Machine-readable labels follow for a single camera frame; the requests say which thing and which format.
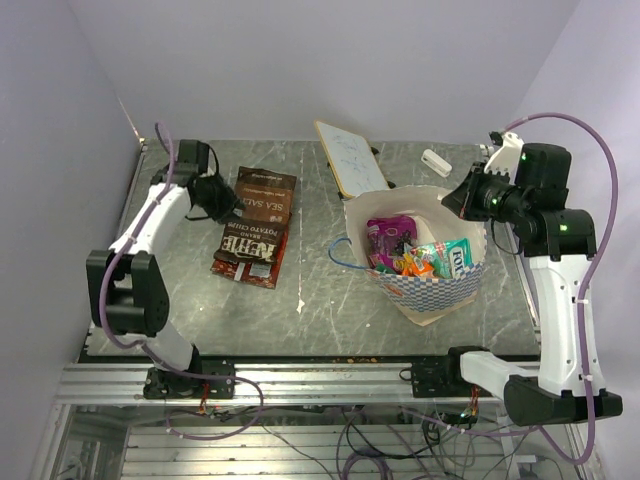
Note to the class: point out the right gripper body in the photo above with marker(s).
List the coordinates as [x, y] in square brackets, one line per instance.
[491, 196]

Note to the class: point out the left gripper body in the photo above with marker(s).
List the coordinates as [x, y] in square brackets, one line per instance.
[219, 199]

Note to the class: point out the brown Kettle chips bag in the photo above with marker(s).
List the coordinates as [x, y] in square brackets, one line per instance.
[256, 232]

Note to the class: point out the blue checkered paper bag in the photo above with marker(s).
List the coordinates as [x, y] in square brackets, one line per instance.
[421, 300]

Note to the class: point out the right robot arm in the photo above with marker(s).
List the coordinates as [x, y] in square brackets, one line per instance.
[525, 185]

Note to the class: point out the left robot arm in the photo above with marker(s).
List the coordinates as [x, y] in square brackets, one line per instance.
[128, 297]

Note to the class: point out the teal Fox's candy bag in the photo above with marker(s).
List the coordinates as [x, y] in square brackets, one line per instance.
[449, 258]

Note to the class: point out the purple candy bag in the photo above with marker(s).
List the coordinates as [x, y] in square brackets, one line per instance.
[387, 239]

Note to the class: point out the white eraser block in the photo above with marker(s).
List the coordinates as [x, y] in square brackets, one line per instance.
[436, 163]

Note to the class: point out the orange snack packet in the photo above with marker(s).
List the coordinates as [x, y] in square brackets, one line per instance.
[412, 266]

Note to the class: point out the green snack packet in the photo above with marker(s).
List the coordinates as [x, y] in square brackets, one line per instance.
[384, 269]

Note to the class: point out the small yellow-framed whiteboard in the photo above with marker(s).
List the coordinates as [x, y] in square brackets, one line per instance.
[351, 160]

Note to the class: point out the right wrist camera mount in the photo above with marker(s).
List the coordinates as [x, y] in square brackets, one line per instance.
[504, 154]

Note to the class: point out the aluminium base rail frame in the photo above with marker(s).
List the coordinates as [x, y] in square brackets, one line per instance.
[294, 418]

